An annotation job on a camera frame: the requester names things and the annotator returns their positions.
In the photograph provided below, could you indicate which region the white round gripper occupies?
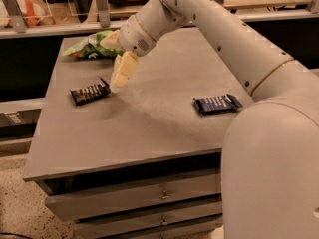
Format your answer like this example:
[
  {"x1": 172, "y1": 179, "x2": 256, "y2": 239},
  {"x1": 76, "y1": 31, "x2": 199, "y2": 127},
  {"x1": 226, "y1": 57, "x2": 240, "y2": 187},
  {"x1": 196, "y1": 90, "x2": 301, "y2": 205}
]
[{"x1": 100, "y1": 15, "x2": 157, "y2": 88}]

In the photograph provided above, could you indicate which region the top drawer metal knob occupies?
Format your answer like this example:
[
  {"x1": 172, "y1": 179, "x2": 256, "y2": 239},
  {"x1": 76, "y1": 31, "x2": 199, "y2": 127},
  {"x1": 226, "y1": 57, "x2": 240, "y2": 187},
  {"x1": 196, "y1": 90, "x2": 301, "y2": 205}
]
[{"x1": 160, "y1": 191, "x2": 170, "y2": 201}]

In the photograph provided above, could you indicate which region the long grey shelf rail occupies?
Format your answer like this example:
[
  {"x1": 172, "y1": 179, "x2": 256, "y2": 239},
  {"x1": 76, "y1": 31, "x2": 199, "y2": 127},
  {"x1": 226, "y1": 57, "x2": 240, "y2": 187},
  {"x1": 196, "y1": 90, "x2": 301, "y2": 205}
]
[{"x1": 0, "y1": 9, "x2": 319, "y2": 39}]

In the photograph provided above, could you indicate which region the middle grey drawer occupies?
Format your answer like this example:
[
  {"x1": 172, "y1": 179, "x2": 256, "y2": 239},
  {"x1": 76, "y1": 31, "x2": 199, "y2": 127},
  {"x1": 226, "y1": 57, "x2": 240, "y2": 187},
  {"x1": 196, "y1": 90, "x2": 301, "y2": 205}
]
[{"x1": 75, "y1": 194, "x2": 222, "y2": 239}]

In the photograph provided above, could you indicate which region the orange white bag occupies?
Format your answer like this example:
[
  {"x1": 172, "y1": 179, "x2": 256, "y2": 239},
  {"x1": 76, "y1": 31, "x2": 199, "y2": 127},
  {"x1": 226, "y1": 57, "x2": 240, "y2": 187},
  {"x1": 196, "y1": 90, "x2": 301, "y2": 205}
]
[{"x1": 0, "y1": 0, "x2": 55, "y2": 27}]

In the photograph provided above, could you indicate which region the green chip bag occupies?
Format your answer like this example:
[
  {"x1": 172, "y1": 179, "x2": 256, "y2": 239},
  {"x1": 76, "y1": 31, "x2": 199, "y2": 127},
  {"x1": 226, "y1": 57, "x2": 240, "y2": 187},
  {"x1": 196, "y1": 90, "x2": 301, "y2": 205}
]
[{"x1": 63, "y1": 30, "x2": 124, "y2": 59}]

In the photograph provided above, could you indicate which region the grey drawer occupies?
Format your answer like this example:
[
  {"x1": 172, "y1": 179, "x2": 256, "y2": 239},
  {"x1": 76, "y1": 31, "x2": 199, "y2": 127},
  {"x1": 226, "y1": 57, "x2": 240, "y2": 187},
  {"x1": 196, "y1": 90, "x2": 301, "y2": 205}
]
[
  {"x1": 109, "y1": 215, "x2": 223, "y2": 239},
  {"x1": 75, "y1": 194, "x2": 222, "y2": 239},
  {"x1": 45, "y1": 168, "x2": 221, "y2": 221}
]

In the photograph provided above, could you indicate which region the middle metal shelf bracket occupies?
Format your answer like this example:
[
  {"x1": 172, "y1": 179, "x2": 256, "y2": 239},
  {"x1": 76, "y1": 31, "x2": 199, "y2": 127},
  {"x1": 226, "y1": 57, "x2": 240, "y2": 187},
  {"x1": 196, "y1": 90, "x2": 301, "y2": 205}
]
[{"x1": 96, "y1": 0, "x2": 110, "y2": 28}]

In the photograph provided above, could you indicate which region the bottom grey drawer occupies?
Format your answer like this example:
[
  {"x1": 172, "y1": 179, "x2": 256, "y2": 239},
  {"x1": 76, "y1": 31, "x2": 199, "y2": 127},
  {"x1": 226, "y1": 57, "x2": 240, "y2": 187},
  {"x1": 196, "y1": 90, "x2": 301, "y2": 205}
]
[{"x1": 109, "y1": 215, "x2": 223, "y2": 239}]

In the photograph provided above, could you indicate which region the black rxbar chocolate wrapper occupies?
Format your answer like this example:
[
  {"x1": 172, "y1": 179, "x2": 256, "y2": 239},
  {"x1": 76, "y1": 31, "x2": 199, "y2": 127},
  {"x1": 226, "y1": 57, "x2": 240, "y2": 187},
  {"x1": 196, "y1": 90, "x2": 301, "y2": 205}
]
[{"x1": 70, "y1": 79, "x2": 111, "y2": 106}]

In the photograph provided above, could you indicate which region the top grey drawer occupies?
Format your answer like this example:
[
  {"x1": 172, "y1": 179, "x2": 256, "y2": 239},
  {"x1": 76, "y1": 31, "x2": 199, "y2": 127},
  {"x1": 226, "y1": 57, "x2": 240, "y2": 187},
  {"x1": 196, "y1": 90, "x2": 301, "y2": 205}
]
[{"x1": 45, "y1": 168, "x2": 221, "y2": 221}]

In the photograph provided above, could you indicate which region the grey drawer cabinet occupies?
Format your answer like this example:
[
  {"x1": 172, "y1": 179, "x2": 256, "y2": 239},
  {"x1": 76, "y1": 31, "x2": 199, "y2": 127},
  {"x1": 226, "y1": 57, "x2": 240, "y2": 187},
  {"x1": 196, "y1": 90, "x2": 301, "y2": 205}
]
[{"x1": 22, "y1": 26, "x2": 257, "y2": 239}]

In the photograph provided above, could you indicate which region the drawer metal knob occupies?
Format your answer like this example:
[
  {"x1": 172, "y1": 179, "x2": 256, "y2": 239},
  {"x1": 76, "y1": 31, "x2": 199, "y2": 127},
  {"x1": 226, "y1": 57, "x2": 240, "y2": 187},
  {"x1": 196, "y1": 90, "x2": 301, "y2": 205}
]
[
  {"x1": 160, "y1": 217, "x2": 169, "y2": 226},
  {"x1": 160, "y1": 191, "x2": 170, "y2": 201}
]

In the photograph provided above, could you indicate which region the blue rxbar wrapper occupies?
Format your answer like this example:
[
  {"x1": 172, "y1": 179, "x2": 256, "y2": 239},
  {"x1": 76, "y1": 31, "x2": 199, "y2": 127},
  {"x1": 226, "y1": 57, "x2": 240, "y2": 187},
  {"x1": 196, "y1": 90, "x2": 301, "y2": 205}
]
[{"x1": 193, "y1": 94, "x2": 242, "y2": 116}]

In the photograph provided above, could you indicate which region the left metal shelf bracket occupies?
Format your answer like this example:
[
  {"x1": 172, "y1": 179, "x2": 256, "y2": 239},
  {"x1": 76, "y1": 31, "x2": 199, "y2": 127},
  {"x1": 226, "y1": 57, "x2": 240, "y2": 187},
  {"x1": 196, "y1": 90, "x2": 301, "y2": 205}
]
[{"x1": 2, "y1": 0, "x2": 28, "y2": 33}]

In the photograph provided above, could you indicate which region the middle drawer metal knob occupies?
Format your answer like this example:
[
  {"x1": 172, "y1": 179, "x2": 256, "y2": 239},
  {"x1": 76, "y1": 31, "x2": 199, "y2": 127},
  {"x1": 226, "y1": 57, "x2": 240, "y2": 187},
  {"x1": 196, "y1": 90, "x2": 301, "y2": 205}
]
[{"x1": 160, "y1": 217, "x2": 169, "y2": 226}]

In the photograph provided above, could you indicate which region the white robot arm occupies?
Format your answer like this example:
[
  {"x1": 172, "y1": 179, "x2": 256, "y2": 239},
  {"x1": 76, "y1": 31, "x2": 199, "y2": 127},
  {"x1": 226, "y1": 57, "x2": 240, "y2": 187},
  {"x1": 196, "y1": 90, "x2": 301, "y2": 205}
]
[{"x1": 111, "y1": 0, "x2": 319, "y2": 239}]

